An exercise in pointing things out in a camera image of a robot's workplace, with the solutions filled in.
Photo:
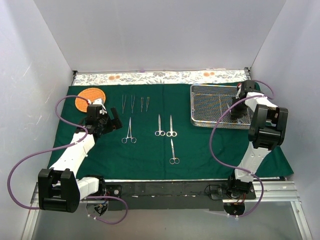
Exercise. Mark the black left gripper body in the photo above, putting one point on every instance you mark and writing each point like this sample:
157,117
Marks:
109,121

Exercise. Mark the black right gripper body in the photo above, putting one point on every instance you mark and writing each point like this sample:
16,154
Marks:
238,110

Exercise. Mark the steel tweezers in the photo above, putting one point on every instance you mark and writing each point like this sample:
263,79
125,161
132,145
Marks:
141,104
147,103
132,103
124,98

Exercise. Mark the steel surgical forceps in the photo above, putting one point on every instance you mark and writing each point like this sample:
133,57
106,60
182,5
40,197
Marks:
129,137

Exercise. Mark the round woven bamboo tray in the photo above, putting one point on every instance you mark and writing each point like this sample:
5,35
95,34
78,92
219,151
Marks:
90,94

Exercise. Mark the metal mesh instrument tray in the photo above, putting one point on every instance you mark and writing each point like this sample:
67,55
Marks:
208,102

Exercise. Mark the green surgical cloth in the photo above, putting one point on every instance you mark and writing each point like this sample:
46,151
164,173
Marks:
204,153

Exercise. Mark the curved steel scissors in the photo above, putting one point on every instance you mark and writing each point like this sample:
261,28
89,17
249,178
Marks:
159,132

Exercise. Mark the steel surgical scissors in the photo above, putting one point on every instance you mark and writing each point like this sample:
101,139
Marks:
171,132
174,160

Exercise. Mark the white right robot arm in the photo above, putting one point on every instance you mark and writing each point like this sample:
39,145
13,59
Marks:
266,132

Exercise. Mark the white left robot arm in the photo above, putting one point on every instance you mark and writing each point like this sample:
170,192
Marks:
58,188

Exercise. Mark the floral patterned table mat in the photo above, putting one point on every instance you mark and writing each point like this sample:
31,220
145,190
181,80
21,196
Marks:
211,76

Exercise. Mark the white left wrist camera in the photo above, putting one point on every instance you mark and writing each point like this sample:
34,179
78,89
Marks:
98,101

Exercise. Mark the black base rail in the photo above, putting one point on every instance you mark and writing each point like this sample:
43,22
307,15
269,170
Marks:
166,195

